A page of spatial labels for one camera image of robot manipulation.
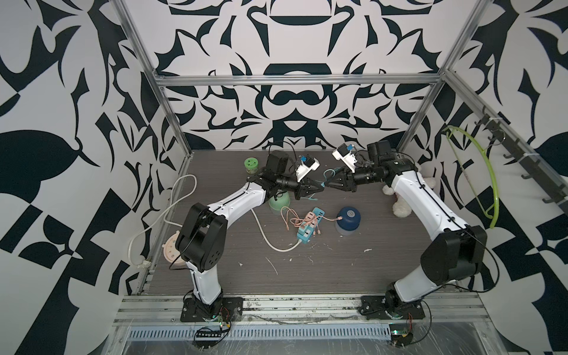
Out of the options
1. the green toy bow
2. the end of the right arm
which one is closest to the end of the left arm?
the end of the right arm

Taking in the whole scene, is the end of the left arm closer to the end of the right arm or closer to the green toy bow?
the end of the right arm

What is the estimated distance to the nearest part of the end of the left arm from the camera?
68 cm
